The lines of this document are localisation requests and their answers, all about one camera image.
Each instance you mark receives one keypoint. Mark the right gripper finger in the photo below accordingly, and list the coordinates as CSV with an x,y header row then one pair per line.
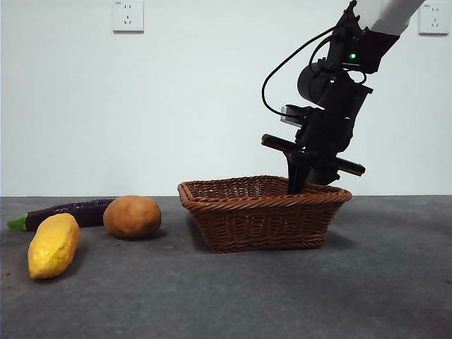
x,y
323,173
296,173

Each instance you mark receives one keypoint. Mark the brown wicker basket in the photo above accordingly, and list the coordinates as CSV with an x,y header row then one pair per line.
x,y
261,226

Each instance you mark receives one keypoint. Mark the brown potato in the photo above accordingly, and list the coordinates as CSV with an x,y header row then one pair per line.
x,y
132,217

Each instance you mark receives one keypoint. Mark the purple eggplant with green stem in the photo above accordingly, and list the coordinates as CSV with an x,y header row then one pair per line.
x,y
70,213

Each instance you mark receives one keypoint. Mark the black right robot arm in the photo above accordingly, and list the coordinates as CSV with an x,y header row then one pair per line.
x,y
339,93

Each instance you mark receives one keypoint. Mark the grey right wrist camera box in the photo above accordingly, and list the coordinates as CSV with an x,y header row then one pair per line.
x,y
291,116

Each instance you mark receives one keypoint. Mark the white wall socket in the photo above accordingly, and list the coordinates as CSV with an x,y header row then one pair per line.
x,y
434,23
128,17

